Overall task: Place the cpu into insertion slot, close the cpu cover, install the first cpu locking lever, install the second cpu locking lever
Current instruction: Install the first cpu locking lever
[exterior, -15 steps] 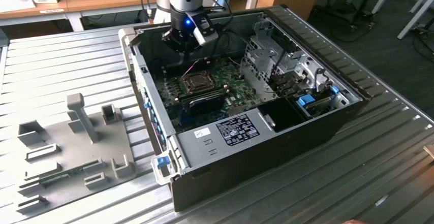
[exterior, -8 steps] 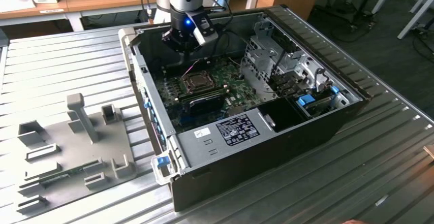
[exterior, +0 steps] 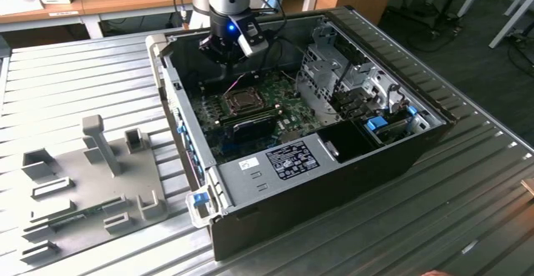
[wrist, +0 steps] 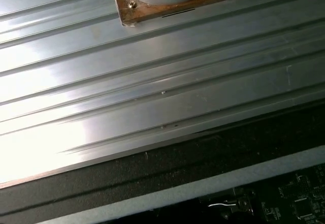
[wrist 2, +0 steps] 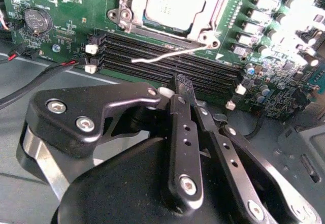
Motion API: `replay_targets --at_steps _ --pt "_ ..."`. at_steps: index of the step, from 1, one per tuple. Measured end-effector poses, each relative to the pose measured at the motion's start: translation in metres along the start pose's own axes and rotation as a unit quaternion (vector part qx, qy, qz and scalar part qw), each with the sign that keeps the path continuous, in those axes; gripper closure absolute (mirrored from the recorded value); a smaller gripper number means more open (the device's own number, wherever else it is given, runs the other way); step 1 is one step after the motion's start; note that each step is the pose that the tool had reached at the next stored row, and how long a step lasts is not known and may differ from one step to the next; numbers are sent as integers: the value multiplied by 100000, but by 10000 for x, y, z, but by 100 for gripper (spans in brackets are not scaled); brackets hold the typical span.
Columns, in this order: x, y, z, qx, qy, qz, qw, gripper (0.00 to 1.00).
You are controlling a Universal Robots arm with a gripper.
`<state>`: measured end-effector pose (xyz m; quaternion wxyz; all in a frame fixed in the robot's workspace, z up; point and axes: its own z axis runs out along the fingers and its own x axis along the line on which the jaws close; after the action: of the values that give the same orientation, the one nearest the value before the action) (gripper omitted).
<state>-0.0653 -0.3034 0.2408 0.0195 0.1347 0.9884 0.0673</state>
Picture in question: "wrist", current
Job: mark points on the square brown base plate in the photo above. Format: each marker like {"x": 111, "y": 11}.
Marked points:
{"x": 152, "y": 13}

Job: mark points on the black open PC case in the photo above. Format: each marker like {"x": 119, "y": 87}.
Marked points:
{"x": 177, "y": 163}

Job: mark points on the green motherboard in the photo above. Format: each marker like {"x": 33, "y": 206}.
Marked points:
{"x": 292, "y": 203}

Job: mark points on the brass bolt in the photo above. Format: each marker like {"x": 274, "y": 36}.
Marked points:
{"x": 132, "y": 4}

